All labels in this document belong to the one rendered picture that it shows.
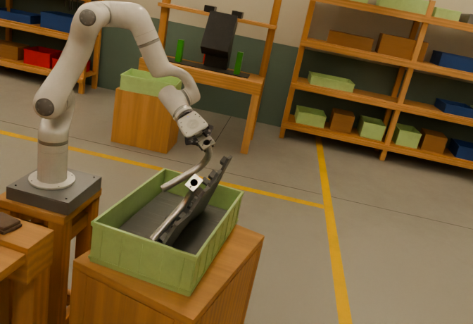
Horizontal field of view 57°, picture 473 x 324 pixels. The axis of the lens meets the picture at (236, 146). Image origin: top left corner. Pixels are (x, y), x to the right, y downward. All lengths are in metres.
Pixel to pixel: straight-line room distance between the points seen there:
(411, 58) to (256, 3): 2.30
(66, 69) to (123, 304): 0.91
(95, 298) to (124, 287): 0.17
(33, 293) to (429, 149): 5.72
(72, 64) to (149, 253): 0.78
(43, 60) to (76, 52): 5.38
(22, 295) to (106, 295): 0.31
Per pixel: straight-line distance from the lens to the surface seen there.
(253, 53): 6.68
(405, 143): 6.53
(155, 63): 1.74
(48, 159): 1.96
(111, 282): 1.68
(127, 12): 1.74
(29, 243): 1.66
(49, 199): 1.92
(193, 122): 1.72
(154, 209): 2.00
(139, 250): 1.62
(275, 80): 6.71
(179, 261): 1.56
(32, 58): 7.24
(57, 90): 1.82
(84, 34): 1.74
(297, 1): 6.62
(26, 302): 1.84
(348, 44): 6.15
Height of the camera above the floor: 1.82
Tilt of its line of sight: 19 degrees down
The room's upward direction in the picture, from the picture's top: 11 degrees clockwise
